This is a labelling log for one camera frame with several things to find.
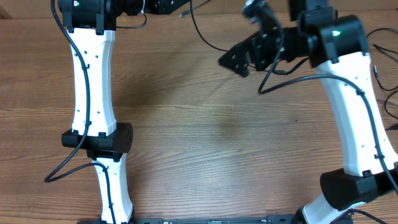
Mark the thin black cable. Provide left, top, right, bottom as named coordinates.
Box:
left=376, top=90, right=398, bottom=131

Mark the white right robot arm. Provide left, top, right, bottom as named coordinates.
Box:
left=218, top=1, right=397, bottom=223

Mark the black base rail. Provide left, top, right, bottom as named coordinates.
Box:
left=76, top=213, right=354, bottom=224

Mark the black cable with white plug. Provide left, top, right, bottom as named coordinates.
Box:
left=334, top=9, right=398, bottom=92

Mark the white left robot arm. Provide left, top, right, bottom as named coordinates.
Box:
left=51, top=0, right=186, bottom=223

